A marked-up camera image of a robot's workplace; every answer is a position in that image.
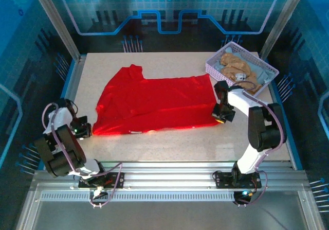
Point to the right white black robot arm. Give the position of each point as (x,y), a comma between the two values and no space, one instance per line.
(264,129)

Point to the grey-blue t-shirt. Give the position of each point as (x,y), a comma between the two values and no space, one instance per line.
(262,71)

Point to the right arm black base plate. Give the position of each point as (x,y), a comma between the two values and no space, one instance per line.
(223,179)

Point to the red printed t-shirt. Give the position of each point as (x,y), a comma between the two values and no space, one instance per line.
(159,104)

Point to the tan t-shirt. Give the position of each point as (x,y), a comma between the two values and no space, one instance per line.
(234,65)

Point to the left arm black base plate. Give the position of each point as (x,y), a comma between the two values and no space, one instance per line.
(115,179)

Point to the aluminium frame post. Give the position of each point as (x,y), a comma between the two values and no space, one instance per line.
(48,6)
(282,16)

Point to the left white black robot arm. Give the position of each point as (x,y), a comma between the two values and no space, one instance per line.
(64,150)

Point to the white garment label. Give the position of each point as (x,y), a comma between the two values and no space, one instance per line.
(240,76)

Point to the aluminium frame rail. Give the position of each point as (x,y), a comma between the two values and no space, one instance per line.
(167,174)

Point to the lavender plastic basket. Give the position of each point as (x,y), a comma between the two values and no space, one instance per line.
(213,68)

